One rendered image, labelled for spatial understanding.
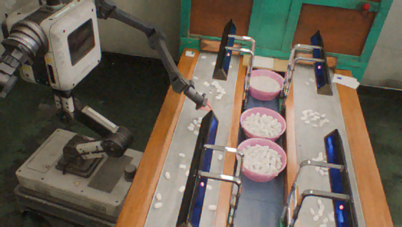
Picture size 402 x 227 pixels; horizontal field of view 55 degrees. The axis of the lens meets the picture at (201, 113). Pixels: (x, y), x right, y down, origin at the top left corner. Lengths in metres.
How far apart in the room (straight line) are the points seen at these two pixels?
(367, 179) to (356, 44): 1.10
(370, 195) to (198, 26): 1.59
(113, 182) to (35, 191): 0.48
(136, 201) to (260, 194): 0.63
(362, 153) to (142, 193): 1.20
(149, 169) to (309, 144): 0.91
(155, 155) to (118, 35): 2.21
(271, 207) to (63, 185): 1.15
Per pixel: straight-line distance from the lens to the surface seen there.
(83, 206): 2.33
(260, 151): 2.12
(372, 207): 2.02
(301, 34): 2.80
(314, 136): 2.30
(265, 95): 2.55
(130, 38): 3.98
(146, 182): 1.87
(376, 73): 4.10
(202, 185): 1.45
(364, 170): 2.18
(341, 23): 2.80
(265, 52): 2.85
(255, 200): 1.96
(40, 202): 2.46
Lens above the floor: 2.19
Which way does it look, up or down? 39 degrees down
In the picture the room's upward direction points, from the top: 5 degrees clockwise
